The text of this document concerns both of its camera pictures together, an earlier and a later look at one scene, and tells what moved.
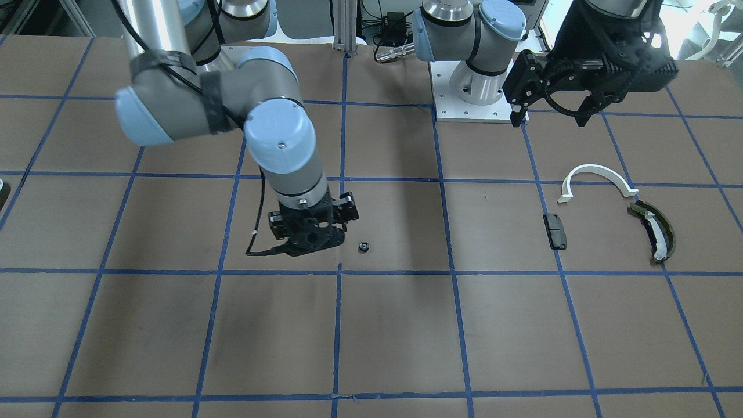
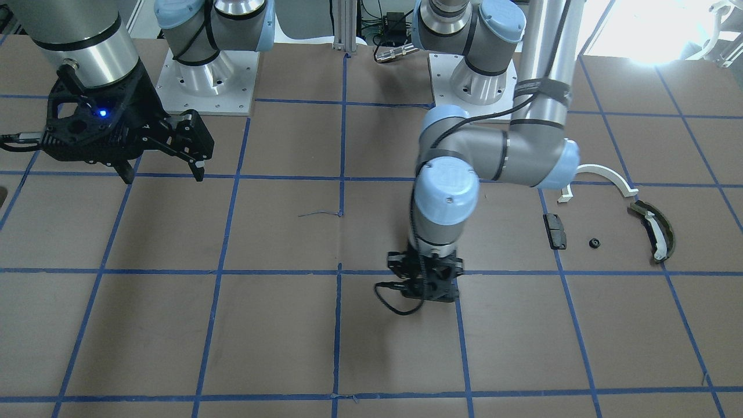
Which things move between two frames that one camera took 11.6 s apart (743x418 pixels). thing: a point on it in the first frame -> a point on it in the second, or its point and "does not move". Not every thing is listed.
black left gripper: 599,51 -> 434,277
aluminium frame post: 344,14 does not move
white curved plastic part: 595,168 does not move
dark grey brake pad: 556,233 does not move
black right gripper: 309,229 -> 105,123
